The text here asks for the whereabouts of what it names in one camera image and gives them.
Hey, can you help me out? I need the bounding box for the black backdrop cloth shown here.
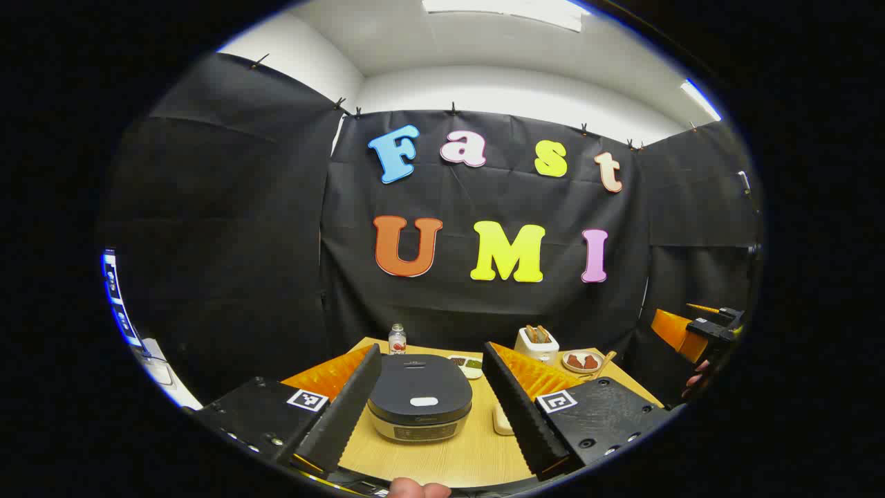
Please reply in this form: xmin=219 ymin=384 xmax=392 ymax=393
xmin=97 ymin=52 xmax=765 ymax=409

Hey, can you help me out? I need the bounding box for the ceiling light panel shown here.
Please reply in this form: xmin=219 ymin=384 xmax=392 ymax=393
xmin=681 ymin=78 xmax=723 ymax=123

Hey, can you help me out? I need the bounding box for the white divided dish of grains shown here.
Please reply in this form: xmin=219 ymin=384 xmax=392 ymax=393
xmin=446 ymin=355 xmax=485 ymax=380

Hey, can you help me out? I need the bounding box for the computer monitor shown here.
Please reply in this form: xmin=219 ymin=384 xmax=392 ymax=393
xmin=102 ymin=249 xmax=142 ymax=347

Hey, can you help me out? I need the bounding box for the white toaster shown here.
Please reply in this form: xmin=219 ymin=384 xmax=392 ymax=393
xmin=514 ymin=325 xmax=559 ymax=365

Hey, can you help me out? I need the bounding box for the dark grey rice cooker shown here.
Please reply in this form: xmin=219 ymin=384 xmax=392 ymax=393
xmin=366 ymin=354 xmax=474 ymax=443

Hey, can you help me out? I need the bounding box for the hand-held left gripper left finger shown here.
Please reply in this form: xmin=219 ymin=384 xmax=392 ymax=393
xmin=183 ymin=344 xmax=383 ymax=478

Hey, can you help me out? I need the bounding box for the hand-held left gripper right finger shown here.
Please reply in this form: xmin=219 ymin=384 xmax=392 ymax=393
xmin=482 ymin=341 xmax=677 ymax=481

